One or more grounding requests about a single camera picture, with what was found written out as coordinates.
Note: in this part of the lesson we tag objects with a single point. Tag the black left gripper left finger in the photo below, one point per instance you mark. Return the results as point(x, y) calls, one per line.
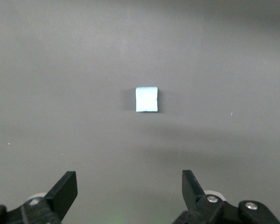
point(60, 196)

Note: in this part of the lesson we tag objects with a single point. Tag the light blue foam block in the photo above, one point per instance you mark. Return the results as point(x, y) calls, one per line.
point(146, 99)

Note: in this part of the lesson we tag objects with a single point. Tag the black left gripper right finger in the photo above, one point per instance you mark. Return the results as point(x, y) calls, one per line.
point(193, 196)

